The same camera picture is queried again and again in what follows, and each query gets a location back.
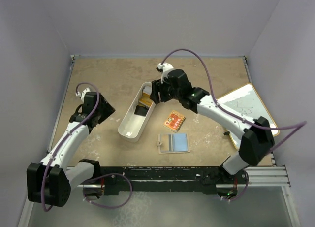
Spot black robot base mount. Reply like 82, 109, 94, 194
81, 157, 249, 196

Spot white credit card stack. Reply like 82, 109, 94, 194
142, 85, 152, 96

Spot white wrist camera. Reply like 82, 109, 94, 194
157, 63, 174, 84
75, 88, 91, 101

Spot yellow framed whiteboard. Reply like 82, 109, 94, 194
216, 83, 280, 150

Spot black card in tray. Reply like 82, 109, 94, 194
134, 105, 148, 117

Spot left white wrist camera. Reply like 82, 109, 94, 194
75, 88, 91, 101

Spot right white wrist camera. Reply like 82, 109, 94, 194
157, 63, 174, 84

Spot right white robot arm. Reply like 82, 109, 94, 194
150, 69, 275, 183

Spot white oblong plastic tray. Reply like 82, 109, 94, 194
118, 82, 155, 143

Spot orange spiral notebook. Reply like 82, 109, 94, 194
163, 110, 186, 132

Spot aluminium table frame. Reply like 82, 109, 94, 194
18, 55, 293, 227

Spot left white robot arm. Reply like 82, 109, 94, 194
26, 89, 115, 207

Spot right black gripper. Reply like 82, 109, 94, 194
150, 78, 182, 105

